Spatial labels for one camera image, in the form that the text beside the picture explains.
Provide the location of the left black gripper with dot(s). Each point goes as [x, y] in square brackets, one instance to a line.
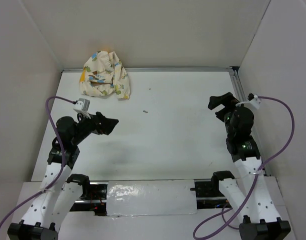
[106, 126]

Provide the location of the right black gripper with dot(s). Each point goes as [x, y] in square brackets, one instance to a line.
[226, 99]

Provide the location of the cream cartoon print yellow-lined jacket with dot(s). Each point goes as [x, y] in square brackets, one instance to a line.
[104, 74]

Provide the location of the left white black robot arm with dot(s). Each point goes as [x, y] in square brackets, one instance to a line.
[60, 188]

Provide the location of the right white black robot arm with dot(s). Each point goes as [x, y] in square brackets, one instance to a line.
[252, 203]

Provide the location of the silver foil covered front panel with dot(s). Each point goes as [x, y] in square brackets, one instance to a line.
[151, 198]

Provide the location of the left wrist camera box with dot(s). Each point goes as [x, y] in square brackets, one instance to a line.
[82, 105]

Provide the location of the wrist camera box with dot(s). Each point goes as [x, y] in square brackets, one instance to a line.
[253, 100]
[82, 105]

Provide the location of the aluminium frame rail right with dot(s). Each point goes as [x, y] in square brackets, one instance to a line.
[237, 86]

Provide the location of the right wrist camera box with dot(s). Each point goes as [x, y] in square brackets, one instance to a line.
[253, 100]

